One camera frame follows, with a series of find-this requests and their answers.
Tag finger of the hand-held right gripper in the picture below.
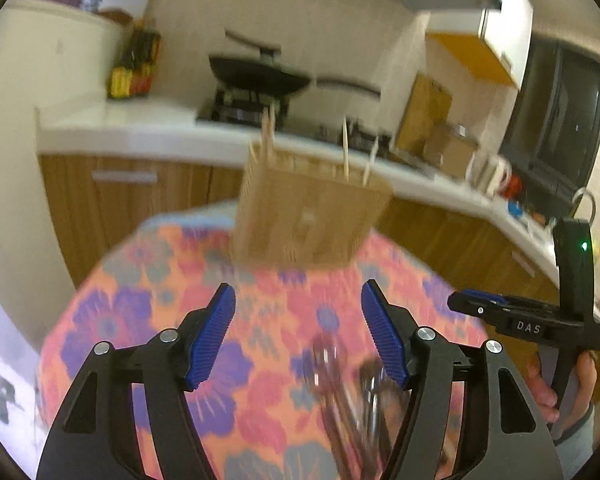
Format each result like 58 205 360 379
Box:
461 288 510 307
447 292 497 318

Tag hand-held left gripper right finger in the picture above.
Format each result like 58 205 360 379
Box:
361 280 565 480

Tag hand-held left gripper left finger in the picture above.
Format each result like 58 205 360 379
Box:
36 282 237 480

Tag metal spoon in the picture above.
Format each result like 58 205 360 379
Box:
357 357 396 466
310 332 353 480

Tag beige plastic utensil basket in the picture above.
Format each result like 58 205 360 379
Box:
232 142 395 268

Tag person's right forearm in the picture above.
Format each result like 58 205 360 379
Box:
552 405 597 478

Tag person's right hand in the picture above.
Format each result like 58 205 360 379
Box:
527 350 599 423

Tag floral tablecloth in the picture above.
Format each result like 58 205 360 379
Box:
35 197 491 480

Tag white electric kettle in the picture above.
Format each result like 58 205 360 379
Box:
467 152 512 196

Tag brown rice cooker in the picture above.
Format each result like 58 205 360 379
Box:
424 124 481 178

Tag dark window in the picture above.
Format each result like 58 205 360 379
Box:
497 32 600 211

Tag wooden base cabinets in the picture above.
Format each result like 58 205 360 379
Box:
37 152 566 311

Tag wooden cutting board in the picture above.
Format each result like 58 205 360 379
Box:
396 74 453 153

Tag black gas stove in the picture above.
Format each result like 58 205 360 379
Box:
196 87 396 161

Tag white kitchen countertop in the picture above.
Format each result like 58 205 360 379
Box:
35 95 600 321

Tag black wok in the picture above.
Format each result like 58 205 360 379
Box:
207 55 383 103

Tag wide red-label sauce bottle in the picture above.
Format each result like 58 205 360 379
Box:
130 25 162 96

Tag white and yellow wall cabinet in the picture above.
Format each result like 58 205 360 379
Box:
425 0 533 86

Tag wok lid with black handle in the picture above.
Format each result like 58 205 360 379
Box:
224 29 283 58

